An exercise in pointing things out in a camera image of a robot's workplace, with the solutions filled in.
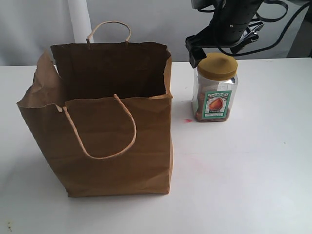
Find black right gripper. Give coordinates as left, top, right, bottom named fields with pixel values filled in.
left=185, top=0, right=264, bottom=68

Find clear jar yellow lid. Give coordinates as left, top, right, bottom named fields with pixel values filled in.
left=192, top=52, right=238, bottom=122

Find brown paper bag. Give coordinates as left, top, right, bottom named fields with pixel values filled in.
left=17, top=39, right=173, bottom=197

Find white curtain backdrop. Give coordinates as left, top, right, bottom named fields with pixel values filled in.
left=0, top=0, right=312, bottom=67

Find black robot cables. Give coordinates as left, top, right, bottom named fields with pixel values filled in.
left=192, top=0, right=312, bottom=58

